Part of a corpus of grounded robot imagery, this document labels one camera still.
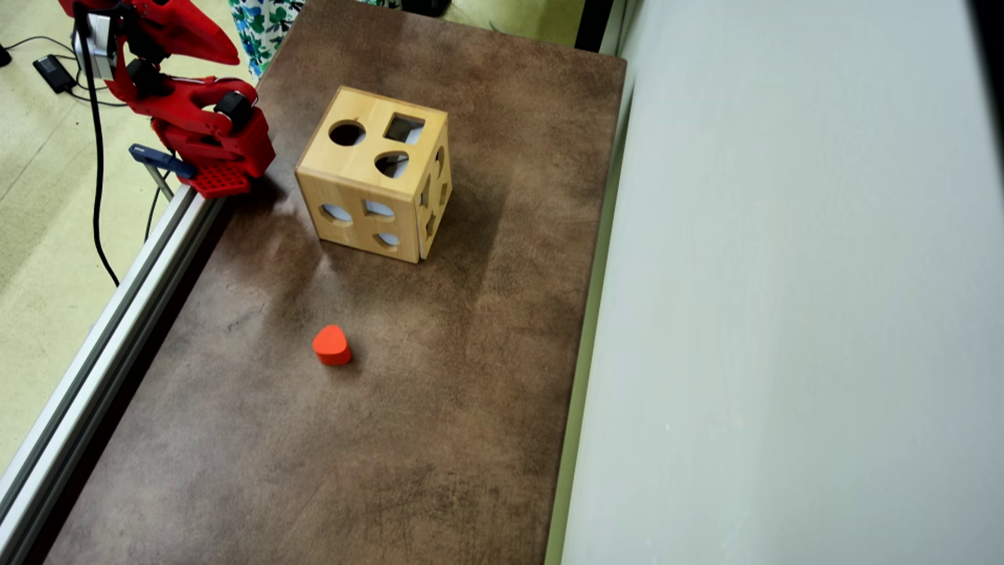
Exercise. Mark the floral patterned cloth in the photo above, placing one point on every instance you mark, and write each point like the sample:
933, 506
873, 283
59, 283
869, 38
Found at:
267, 31

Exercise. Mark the black vertical post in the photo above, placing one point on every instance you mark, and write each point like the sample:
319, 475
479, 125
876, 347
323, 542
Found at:
594, 23

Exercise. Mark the wooden shape sorter box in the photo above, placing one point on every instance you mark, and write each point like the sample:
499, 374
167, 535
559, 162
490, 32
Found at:
329, 165

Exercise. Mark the red robot arm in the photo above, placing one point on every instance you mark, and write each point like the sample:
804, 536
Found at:
235, 149

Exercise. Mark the dark object on floor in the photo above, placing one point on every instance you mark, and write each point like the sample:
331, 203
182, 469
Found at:
423, 6

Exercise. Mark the orange heart-shaped block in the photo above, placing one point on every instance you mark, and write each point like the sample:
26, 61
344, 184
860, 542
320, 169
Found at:
331, 345

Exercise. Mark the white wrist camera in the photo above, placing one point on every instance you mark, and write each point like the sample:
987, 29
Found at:
100, 47

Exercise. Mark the black power adapter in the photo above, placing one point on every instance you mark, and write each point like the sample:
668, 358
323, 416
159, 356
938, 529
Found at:
53, 72

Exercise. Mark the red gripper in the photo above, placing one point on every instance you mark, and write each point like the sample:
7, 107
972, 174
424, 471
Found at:
200, 38

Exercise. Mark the blue table clamp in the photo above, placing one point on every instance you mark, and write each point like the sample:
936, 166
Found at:
161, 159

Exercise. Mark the aluminium profile rail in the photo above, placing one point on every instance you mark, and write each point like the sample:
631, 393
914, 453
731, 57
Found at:
86, 377

